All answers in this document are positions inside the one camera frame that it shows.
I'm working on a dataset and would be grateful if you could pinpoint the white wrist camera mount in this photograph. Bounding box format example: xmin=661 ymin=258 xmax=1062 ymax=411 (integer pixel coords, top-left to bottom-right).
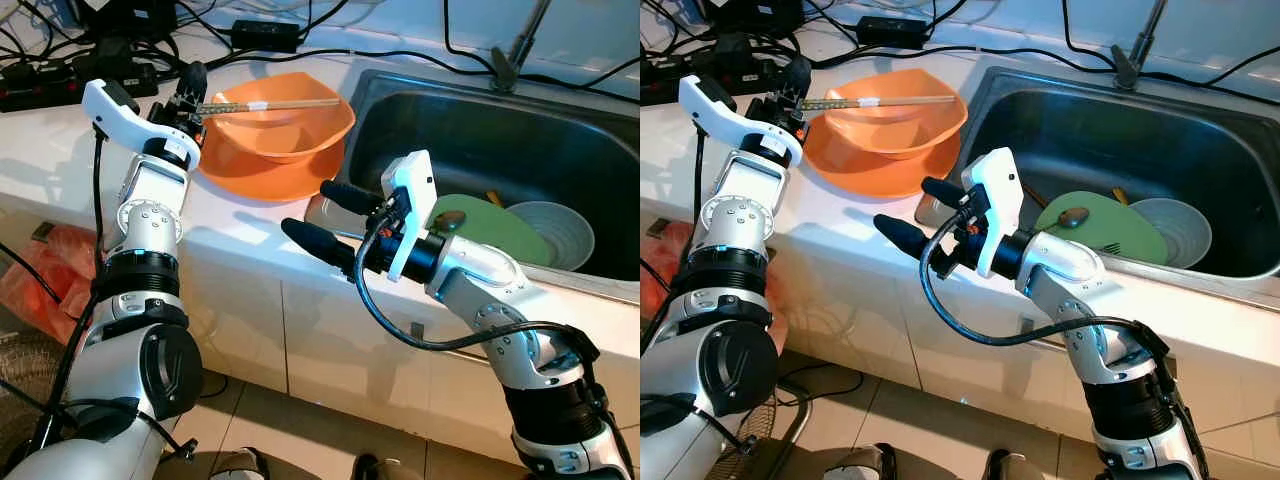
xmin=677 ymin=72 xmax=805 ymax=167
xmin=81 ymin=77 xmax=202 ymax=169
xmin=962 ymin=146 xmax=1024 ymax=280
xmin=380 ymin=149 xmax=438 ymax=284

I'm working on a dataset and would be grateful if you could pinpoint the black adapter cable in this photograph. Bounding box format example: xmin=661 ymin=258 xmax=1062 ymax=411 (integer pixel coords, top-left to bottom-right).
xmin=200 ymin=44 xmax=641 ymax=101
xmin=810 ymin=41 xmax=1280 ymax=97

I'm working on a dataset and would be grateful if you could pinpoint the black power strip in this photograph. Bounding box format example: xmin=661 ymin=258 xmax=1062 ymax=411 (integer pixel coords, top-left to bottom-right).
xmin=0 ymin=60 xmax=161 ymax=114
xmin=640 ymin=50 xmax=761 ymax=107

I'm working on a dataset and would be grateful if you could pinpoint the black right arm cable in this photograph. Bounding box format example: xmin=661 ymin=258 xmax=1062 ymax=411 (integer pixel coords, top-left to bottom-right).
xmin=917 ymin=209 xmax=1217 ymax=480
xmin=351 ymin=221 xmax=637 ymax=480

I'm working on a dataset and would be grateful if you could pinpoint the white kitchen cabinet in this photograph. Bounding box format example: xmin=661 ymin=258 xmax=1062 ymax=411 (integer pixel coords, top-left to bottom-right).
xmin=0 ymin=200 xmax=641 ymax=480
xmin=640 ymin=195 xmax=1280 ymax=480

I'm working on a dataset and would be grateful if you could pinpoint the stainless steel sink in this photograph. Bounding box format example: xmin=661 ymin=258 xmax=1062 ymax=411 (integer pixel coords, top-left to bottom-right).
xmin=305 ymin=67 xmax=641 ymax=277
xmin=914 ymin=64 xmax=1280 ymax=280

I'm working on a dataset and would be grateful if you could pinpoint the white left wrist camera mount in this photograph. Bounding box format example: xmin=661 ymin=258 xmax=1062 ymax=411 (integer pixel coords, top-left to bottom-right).
xmin=81 ymin=77 xmax=202 ymax=169
xmin=677 ymin=72 xmax=805 ymax=167

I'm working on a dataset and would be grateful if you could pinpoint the grey bowl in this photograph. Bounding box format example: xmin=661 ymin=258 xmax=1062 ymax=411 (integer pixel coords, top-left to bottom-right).
xmin=1127 ymin=196 xmax=1215 ymax=270
xmin=505 ymin=199 xmax=598 ymax=274

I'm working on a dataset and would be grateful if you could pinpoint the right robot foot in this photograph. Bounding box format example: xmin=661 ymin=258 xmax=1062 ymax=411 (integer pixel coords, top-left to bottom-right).
xmin=984 ymin=449 xmax=1047 ymax=480
xmin=349 ymin=454 xmax=427 ymax=480

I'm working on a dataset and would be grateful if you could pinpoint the orange square bowl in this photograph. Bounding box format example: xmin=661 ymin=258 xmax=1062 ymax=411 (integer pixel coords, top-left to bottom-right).
xmin=821 ymin=68 xmax=970 ymax=162
xmin=212 ymin=72 xmax=357 ymax=165

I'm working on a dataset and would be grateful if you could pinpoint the grey faucet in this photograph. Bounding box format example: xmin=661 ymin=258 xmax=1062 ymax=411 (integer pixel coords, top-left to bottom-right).
xmin=488 ymin=0 xmax=554 ymax=94
xmin=1109 ymin=0 xmax=1170 ymax=92

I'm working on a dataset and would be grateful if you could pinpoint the thin black wall cable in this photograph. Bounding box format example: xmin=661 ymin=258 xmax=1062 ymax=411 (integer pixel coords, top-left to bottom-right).
xmin=1060 ymin=0 xmax=1122 ymax=64
xmin=442 ymin=0 xmax=502 ymax=67

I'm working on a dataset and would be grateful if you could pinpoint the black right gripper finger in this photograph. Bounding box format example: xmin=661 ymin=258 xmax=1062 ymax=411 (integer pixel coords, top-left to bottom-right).
xmin=320 ymin=179 xmax=390 ymax=218
xmin=872 ymin=212 xmax=948 ymax=264
xmin=919 ymin=175 xmax=972 ymax=211
xmin=281 ymin=217 xmax=364 ymax=274

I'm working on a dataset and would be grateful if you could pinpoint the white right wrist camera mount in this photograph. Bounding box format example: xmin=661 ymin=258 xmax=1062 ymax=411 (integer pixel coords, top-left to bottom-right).
xmin=380 ymin=149 xmax=438 ymax=284
xmin=962 ymin=146 xmax=1024 ymax=280

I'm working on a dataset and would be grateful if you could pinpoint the black power adapter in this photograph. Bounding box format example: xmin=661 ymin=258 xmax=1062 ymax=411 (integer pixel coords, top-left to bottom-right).
xmin=856 ymin=14 xmax=930 ymax=50
xmin=229 ymin=19 xmax=304 ymax=55

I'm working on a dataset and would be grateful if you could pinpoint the black power strip cord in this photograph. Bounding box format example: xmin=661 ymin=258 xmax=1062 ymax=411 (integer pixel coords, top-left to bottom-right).
xmin=0 ymin=242 xmax=62 ymax=302

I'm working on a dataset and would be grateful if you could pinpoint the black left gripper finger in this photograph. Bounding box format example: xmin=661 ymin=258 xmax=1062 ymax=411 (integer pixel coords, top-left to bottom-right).
xmin=783 ymin=54 xmax=814 ymax=107
xmin=182 ymin=61 xmax=210 ymax=110

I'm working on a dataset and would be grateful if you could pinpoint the green plate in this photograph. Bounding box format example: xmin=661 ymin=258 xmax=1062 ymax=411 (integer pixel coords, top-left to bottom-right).
xmin=1034 ymin=189 xmax=1170 ymax=267
xmin=425 ymin=192 xmax=554 ymax=268

